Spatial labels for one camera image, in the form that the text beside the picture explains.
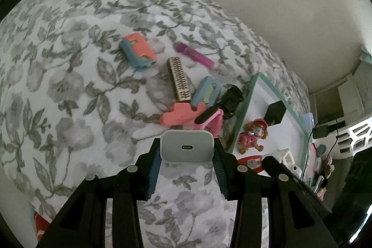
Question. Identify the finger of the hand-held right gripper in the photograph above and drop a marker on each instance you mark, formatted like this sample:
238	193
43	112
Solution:
314	198

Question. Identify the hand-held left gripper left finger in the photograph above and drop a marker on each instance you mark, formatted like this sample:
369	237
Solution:
154	175

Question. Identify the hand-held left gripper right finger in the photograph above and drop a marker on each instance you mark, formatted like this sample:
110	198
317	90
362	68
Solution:
221	175

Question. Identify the red plastic toy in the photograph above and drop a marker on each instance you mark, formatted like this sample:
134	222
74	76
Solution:
250	162

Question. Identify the white square frame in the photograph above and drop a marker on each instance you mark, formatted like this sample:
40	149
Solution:
286	156

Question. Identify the pink headband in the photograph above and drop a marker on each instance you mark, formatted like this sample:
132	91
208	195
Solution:
216	124

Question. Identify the toy puppy figure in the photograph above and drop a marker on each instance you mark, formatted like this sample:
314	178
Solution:
252	131

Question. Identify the black toy car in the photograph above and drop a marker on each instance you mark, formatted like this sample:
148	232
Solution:
231	99

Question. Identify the black square adapter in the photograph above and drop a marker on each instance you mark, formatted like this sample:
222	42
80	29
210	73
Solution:
274	114

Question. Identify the light blue case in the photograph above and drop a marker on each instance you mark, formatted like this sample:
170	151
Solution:
205	91

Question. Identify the teal rimmed white tray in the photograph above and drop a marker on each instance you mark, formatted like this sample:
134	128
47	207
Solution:
261	95

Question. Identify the salmon plastic piece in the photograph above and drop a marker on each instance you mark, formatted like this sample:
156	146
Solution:
177	117

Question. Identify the black plug charger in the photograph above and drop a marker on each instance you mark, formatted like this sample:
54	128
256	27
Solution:
319	131

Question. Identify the white plastic basket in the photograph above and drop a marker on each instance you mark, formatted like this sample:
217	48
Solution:
357	134

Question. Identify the white device with blue light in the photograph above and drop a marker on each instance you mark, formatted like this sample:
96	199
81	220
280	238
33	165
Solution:
308	120

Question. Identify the gold harmonica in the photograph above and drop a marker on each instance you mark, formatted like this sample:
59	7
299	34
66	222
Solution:
178	79

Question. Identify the white cabinet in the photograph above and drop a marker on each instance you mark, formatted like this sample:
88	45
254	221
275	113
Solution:
354	91

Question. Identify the grey floral blanket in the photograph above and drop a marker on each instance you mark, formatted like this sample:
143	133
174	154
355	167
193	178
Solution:
72	91

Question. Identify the magenta tube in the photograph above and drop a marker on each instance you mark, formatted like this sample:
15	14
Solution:
194	54

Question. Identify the pink and blue toy block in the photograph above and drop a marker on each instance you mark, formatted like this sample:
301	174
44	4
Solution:
139	50

